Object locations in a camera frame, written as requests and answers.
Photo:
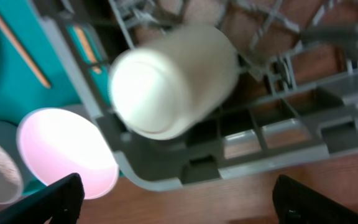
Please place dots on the teal plastic serving tray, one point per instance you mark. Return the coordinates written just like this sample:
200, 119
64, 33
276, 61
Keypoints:
21, 94

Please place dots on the pink bowl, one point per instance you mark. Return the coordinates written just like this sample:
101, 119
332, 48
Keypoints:
54, 142

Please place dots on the grey plastic dishwasher rack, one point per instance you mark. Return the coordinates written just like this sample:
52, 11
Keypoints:
302, 124

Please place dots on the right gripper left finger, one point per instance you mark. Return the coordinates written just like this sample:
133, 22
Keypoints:
60, 202

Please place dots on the white cup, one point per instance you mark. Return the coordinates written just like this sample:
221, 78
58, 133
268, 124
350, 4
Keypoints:
161, 89

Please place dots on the grey bowl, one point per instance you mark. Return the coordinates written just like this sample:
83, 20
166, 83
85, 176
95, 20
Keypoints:
8, 141

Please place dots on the wooden chopstick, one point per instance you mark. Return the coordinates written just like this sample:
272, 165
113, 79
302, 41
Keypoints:
85, 44
25, 55

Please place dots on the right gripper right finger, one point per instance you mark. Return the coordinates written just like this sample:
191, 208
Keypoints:
297, 203

